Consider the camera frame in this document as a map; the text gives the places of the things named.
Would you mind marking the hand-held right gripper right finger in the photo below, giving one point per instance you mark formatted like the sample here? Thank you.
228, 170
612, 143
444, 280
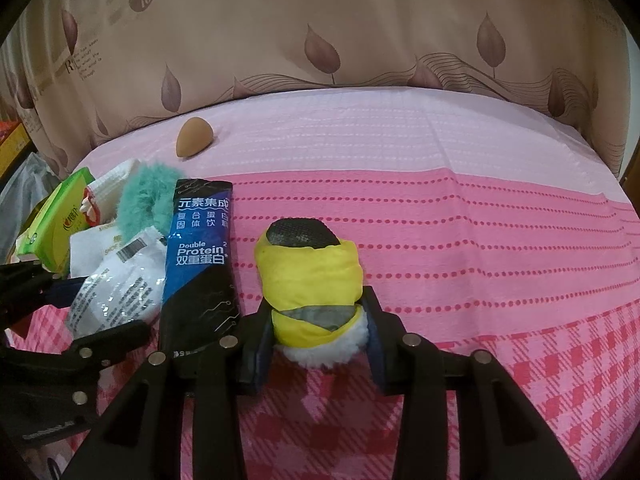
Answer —
382, 355

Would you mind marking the yellow cloth bundle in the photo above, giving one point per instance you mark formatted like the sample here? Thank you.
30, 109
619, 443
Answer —
310, 270

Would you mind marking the teal fluffy scrunchie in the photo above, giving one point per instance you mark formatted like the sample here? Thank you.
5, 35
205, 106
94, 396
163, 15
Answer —
142, 195

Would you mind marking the brown makeup sponge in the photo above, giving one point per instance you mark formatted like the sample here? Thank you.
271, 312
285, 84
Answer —
194, 137

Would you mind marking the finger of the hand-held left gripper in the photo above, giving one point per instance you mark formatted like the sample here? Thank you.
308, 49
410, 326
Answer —
67, 291
120, 337

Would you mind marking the cotton swab packet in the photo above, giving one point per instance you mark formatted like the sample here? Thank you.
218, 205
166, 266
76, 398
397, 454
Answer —
117, 172

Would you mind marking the green tissue pack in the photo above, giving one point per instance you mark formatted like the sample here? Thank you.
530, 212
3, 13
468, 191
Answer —
55, 220

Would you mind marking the orange cardboard box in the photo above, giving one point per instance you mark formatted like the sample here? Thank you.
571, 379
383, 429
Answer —
10, 145

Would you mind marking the beige leaf print curtain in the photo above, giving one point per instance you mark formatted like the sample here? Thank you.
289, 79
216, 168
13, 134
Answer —
350, 25

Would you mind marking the blue black drink sachet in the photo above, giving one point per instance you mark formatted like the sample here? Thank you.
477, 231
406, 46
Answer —
200, 260

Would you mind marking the pale translucent plastic bag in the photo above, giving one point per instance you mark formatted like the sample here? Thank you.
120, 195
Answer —
20, 185

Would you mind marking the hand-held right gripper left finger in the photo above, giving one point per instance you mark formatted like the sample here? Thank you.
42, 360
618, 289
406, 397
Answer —
255, 360

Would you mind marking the clear plastic packet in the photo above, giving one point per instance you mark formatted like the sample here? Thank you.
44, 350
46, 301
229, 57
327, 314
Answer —
120, 285

